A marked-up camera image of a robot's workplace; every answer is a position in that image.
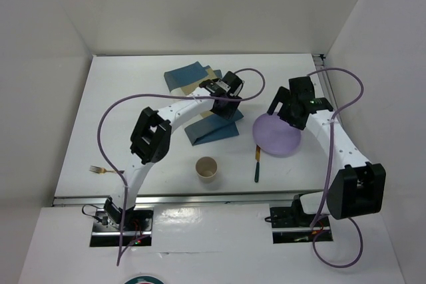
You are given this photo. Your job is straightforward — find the right aluminium rail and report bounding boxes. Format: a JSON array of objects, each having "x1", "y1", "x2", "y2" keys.
[{"x1": 312, "y1": 54, "x2": 337, "y2": 110}]

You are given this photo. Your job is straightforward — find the aluminium rail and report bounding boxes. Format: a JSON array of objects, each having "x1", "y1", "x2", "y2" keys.
[
  {"x1": 312, "y1": 54, "x2": 337, "y2": 110},
  {"x1": 53, "y1": 191, "x2": 302, "y2": 207}
]

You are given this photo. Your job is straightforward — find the green round sticker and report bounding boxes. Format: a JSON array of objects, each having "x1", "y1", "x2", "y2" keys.
[{"x1": 124, "y1": 275, "x2": 164, "y2": 284}]

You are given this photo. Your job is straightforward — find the purple cable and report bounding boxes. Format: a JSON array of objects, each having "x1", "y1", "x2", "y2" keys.
[
  {"x1": 99, "y1": 68, "x2": 266, "y2": 267},
  {"x1": 306, "y1": 67, "x2": 365, "y2": 269}
]

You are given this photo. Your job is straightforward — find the beige cup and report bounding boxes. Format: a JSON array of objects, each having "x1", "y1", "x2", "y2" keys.
[{"x1": 195, "y1": 156, "x2": 218, "y2": 183}]

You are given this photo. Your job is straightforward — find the purple plate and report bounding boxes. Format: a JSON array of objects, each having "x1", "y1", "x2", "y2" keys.
[{"x1": 252, "y1": 112, "x2": 302, "y2": 157}]

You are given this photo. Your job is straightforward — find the front aluminium rail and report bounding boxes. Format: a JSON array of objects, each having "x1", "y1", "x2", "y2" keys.
[{"x1": 53, "y1": 191, "x2": 302, "y2": 207}]

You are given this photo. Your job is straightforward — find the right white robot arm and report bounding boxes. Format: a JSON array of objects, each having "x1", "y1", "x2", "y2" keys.
[{"x1": 267, "y1": 76, "x2": 386, "y2": 225}]

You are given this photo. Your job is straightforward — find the blue tan white placemat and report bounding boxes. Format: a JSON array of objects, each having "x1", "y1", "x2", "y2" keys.
[{"x1": 163, "y1": 61, "x2": 245, "y2": 146}]

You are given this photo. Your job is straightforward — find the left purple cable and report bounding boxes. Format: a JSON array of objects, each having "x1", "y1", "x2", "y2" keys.
[{"x1": 99, "y1": 68, "x2": 266, "y2": 267}]

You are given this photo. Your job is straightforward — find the green handled gold knife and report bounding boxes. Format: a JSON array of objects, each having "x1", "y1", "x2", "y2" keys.
[{"x1": 254, "y1": 145, "x2": 261, "y2": 183}]

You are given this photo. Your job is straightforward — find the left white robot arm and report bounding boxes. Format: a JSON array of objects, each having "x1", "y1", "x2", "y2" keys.
[{"x1": 104, "y1": 72, "x2": 244, "y2": 230}]

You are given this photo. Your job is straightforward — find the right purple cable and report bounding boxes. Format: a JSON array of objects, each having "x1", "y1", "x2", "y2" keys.
[{"x1": 306, "y1": 67, "x2": 365, "y2": 269}]

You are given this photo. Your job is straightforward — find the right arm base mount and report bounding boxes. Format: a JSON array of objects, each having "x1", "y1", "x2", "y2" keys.
[{"x1": 264, "y1": 207, "x2": 333, "y2": 244}]

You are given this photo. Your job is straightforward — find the green handled gold fork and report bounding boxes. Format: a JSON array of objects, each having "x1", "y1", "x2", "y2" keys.
[{"x1": 89, "y1": 166, "x2": 124, "y2": 174}]

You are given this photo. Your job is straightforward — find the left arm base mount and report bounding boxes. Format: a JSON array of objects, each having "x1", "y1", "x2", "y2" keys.
[{"x1": 82, "y1": 204, "x2": 154, "y2": 248}]

